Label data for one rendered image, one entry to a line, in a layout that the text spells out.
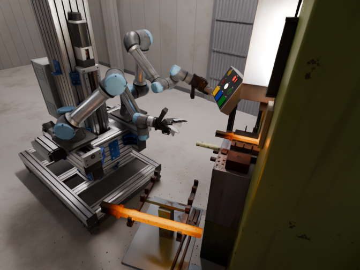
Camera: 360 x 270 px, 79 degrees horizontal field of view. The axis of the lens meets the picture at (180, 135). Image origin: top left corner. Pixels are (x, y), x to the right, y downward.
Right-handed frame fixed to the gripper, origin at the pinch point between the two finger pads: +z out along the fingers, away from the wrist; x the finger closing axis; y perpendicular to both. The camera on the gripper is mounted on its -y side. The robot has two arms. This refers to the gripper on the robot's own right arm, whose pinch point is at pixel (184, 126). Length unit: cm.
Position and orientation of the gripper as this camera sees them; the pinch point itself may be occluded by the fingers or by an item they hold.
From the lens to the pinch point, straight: 135.3
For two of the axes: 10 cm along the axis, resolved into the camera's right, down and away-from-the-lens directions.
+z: 9.3, 2.2, -2.8
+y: -0.3, 8.3, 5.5
